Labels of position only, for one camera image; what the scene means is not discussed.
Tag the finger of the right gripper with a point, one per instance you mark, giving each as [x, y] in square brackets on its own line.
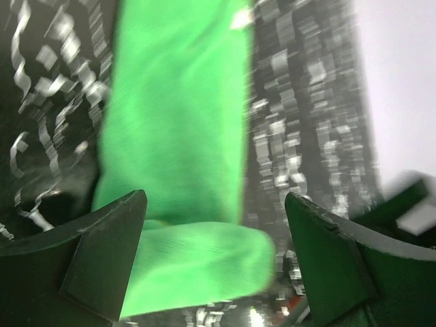
[407, 213]

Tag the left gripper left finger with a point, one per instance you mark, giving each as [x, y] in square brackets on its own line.
[76, 274]

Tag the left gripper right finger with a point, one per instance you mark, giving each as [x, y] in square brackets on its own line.
[355, 276]

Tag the green towel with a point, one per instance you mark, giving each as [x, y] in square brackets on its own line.
[176, 127]

